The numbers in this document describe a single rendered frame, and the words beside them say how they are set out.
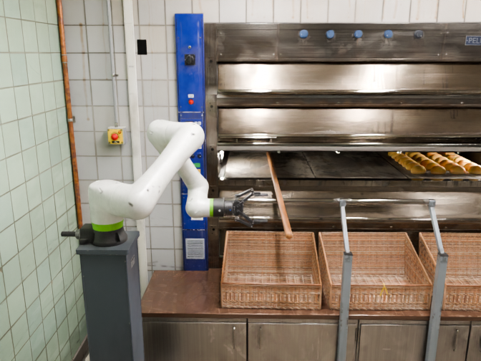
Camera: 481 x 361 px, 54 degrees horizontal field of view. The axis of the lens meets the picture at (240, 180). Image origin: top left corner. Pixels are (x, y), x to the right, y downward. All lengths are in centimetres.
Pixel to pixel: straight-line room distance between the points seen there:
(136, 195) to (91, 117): 128
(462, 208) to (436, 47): 100
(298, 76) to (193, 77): 61
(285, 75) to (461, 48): 102
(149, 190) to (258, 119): 121
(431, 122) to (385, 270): 95
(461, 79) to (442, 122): 26
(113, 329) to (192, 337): 75
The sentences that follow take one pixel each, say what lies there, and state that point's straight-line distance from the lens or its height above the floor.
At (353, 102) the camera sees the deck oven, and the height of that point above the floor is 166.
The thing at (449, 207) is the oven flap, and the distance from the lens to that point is 322.
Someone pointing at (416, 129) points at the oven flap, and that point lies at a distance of 300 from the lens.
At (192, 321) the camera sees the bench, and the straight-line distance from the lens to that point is 270.
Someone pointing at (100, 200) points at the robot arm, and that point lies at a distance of 188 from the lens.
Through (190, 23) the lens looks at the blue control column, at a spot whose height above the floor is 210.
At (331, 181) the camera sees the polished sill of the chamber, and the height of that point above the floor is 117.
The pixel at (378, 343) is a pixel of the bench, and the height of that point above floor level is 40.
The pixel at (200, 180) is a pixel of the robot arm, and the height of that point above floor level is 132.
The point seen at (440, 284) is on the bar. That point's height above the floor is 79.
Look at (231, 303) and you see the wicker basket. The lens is 268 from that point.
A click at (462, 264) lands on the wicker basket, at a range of 329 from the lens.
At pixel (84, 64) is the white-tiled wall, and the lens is 298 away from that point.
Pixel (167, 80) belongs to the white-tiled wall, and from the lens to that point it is 286.
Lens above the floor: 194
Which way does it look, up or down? 15 degrees down
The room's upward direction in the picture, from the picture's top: straight up
